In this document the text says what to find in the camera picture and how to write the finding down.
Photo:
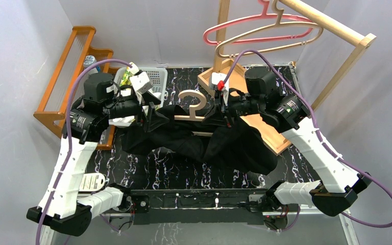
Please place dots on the white plastic basket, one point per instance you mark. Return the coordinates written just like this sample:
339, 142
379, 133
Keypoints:
158, 76

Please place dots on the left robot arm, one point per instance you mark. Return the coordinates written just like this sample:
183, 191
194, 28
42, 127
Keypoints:
103, 99

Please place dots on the beige hanger on rack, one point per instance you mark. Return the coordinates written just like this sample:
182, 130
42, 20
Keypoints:
269, 11

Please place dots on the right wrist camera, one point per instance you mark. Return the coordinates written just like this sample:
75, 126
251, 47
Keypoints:
217, 82

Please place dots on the black skirt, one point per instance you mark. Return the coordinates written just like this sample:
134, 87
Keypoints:
240, 147

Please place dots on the orange wooden shelf rack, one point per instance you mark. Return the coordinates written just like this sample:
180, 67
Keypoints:
52, 107

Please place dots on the small white blue jar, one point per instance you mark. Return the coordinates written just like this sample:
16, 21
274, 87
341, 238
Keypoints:
89, 60

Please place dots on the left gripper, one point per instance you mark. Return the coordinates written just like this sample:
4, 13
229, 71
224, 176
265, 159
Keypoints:
144, 113

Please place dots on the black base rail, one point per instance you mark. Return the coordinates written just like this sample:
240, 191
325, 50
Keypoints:
200, 206

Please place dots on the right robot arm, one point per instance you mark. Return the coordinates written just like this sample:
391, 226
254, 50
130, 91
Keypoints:
338, 186

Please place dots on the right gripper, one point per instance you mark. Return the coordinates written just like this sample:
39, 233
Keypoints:
225, 109

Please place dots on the beige wooden hanger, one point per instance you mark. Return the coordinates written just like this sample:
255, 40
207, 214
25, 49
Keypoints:
192, 104

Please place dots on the yellow green patterned cloth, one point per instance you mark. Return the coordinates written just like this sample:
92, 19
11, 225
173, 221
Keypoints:
125, 73

